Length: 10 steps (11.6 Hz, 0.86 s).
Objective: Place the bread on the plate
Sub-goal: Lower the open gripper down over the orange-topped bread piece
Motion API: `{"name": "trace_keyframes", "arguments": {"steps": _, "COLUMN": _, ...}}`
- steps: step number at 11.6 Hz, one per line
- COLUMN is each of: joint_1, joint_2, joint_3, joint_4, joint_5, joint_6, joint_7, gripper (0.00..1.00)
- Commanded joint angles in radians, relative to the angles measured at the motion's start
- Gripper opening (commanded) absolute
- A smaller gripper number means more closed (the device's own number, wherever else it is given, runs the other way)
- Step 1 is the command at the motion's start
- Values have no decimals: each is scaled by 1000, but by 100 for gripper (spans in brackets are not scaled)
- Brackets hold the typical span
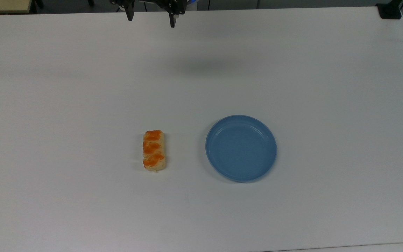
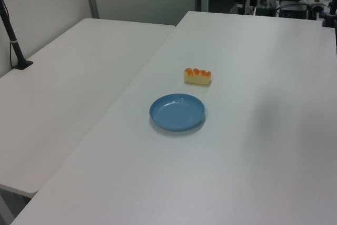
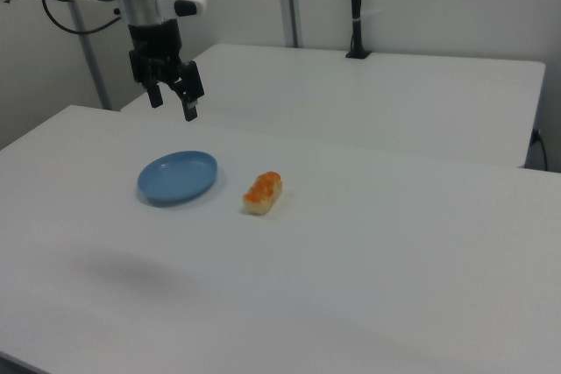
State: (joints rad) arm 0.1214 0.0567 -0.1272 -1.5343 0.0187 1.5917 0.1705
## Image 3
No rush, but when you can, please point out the white table behind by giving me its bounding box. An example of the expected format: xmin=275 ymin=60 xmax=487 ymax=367
xmin=118 ymin=43 xmax=547 ymax=169

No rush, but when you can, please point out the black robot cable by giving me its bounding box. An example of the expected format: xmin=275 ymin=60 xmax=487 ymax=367
xmin=41 ymin=0 xmax=122 ymax=35

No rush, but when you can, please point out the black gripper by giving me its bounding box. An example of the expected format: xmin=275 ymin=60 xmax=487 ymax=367
xmin=127 ymin=18 xmax=206 ymax=123

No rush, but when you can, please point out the black camera stand pole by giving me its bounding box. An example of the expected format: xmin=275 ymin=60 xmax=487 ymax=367
xmin=344 ymin=0 xmax=373 ymax=60

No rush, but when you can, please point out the blue oval plate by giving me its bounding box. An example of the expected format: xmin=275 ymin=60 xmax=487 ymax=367
xmin=137 ymin=150 xmax=219 ymax=208

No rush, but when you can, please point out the black power cable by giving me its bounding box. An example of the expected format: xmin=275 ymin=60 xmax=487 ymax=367
xmin=530 ymin=128 xmax=549 ymax=171

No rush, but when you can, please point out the orange-topped bread loaf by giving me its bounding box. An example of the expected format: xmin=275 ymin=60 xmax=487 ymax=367
xmin=242 ymin=171 xmax=284 ymax=216

